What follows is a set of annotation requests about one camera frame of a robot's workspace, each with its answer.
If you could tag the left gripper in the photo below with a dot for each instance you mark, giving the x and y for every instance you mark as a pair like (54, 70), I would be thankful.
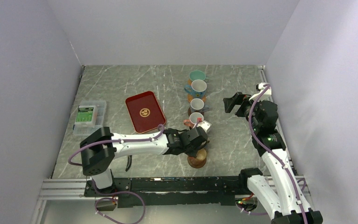
(193, 153)

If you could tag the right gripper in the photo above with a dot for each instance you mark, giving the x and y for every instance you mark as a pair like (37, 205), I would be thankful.
(230, 103)

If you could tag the orange red cup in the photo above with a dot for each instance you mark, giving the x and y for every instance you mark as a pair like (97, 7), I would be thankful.
(201, 156)

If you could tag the dark wood coaster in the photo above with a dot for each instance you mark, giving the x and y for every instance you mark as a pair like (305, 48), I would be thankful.
(196, 163)
(189, 111)

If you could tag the dark blue white mug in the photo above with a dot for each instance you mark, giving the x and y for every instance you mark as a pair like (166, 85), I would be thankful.
(198, 105)

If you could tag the woven rattan coaster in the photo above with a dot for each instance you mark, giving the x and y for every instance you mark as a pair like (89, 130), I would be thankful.
(190, 98)

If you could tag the teal green cup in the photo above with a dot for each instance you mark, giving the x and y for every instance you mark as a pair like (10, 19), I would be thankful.
(197, 75)

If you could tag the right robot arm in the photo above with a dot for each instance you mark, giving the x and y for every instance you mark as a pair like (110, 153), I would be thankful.
(287, 203)

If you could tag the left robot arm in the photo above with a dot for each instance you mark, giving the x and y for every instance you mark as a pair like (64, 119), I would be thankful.
(100, 148)

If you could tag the red tray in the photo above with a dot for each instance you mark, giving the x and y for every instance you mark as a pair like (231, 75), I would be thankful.
(145, 112)

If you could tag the clear plastic screw box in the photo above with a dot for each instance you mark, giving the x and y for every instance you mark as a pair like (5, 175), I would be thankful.
(101, 109)

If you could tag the green labelled screwdriver box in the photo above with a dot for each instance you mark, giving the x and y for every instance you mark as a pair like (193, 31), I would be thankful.
(86, 116)

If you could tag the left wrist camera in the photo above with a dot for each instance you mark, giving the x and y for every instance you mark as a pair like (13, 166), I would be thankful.
(206, 126)

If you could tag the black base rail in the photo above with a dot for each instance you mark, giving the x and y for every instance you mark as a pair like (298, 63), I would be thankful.
(222, 190)

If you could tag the black handled pliers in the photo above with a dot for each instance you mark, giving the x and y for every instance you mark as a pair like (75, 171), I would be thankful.
(129, 163)

